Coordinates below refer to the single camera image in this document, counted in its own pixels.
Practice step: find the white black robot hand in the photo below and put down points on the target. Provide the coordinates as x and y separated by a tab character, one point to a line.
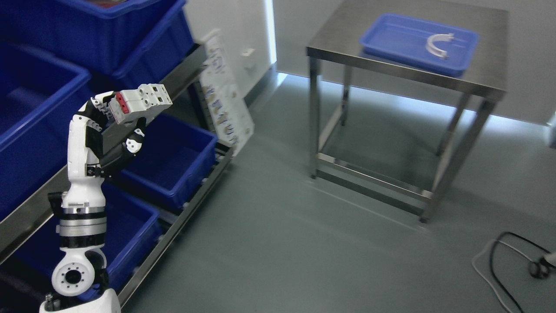
88	165

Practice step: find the white red circuit breaker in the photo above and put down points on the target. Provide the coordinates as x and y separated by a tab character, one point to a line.
147	101

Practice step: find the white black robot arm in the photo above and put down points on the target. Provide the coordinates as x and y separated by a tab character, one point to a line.
81	280

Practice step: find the metal shelf rack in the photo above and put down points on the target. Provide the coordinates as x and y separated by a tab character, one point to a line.
17	296

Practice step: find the bottom blue storage bin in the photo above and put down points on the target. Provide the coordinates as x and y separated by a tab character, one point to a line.
132	232

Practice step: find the blue storage bin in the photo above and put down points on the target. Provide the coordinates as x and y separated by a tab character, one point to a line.
176	156
132	232
126	44
39	93

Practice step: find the middle blue storage bin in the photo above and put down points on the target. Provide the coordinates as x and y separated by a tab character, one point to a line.
176	156

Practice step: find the left blue storage bin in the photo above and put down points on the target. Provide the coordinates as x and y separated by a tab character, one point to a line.
39	93

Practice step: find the top blue storage bin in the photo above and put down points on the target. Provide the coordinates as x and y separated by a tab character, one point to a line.
126	44

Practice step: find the white printed board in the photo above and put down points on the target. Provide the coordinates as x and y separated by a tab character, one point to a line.
229	113

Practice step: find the stainless steel table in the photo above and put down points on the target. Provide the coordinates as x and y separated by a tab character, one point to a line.
391	131

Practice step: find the blue plastic tray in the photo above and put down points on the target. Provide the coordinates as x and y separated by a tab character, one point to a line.
423	44

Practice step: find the white wall outlet box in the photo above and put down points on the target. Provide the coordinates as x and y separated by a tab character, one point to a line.
249	58

